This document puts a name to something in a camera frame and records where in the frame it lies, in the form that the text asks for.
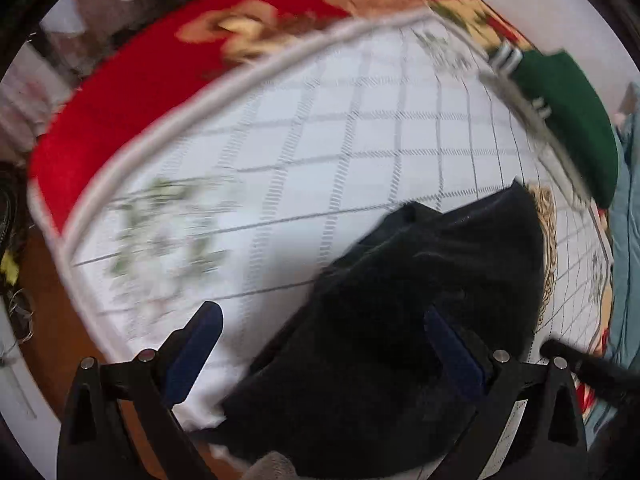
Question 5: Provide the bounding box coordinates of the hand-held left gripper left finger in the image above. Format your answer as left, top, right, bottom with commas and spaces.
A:
56, 301, 224, 480

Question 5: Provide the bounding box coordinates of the light blue quilt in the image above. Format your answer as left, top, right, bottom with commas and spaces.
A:
582, 110, 640, 441

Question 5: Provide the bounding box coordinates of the white diamond-pattern cloth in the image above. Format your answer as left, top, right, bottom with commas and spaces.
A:
62, 10, 616, 480

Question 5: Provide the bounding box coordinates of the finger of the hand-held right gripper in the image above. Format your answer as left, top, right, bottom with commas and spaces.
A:
542, 338, 640, 406

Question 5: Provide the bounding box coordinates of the folded green garment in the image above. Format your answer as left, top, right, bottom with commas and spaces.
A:
487, 42, 620, 210

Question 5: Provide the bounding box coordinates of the black leather jacket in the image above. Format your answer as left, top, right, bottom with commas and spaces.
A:
222, 179, 557, 479

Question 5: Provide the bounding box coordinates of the red floral blanket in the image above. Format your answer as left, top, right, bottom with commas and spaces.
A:
27, 0, 536, 241

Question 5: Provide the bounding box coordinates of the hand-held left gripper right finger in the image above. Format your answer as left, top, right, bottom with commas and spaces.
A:
424, 305, 588, 480

